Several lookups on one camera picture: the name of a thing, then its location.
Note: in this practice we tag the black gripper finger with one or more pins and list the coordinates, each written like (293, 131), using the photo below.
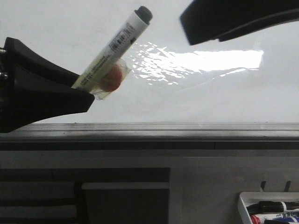
(223, 20)
(32, 88)

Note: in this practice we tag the white marker with taped magnet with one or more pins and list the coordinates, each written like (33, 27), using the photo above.
(107, 71)

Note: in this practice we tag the black capped whiteboard marker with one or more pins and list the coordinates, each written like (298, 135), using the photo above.
(272, 207)

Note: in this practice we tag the red capped whiteboard marker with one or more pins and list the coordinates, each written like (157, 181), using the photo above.
(282, 217)

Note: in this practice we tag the black felt storage pockets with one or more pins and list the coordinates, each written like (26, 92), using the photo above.
(84, 196)

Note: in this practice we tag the white plastic marker tray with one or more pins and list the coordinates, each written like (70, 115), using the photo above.
(249, 198)

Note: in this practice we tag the white whiteboard with frame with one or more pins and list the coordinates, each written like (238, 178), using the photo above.
(245, 89)

